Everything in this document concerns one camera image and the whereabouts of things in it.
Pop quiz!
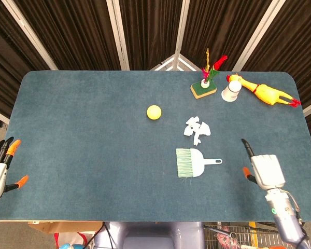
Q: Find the cardboard box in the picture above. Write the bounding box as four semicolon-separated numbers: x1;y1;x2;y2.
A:
28;220;104;234

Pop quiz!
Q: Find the colourful feather shuttlecock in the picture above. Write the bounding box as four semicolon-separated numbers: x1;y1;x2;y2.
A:
201;48;228;88

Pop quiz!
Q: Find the dark brown curtain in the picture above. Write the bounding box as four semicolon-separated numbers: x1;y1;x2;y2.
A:
0;0;311;135

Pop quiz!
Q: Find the red white bag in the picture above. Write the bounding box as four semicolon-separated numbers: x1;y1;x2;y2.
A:
53;232;90;249

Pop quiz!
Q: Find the white triangular frame base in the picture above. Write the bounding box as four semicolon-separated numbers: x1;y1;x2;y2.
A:
150;53;202;72

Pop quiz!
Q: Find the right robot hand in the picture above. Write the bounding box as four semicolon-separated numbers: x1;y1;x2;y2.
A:
241;139;286;191

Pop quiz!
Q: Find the yellow rubber chicken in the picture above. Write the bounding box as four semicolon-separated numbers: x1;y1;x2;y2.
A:
225;73;302;107

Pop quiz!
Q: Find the yellow ball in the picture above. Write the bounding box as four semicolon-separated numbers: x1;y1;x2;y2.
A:
146;105;162;121

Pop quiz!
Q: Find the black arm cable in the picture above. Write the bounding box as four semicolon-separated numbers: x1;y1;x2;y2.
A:
285;190;310;241

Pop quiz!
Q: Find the blue table mat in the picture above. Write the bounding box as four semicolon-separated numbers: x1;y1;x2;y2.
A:
0;70;311;223

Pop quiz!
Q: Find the white paper cup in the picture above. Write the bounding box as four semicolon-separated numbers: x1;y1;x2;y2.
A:
221;80;242;102

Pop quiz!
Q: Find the green yellow sponge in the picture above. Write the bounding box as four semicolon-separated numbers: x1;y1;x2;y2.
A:
190;80;218;100

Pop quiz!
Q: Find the grey robot torso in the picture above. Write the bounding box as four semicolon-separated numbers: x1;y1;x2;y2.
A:
93;222;205;249

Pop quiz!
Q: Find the wire basket cart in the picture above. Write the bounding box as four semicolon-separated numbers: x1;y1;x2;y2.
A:
203;222;283;249

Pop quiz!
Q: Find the black torso cable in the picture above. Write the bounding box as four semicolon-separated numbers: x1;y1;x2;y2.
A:
87;222;114;249

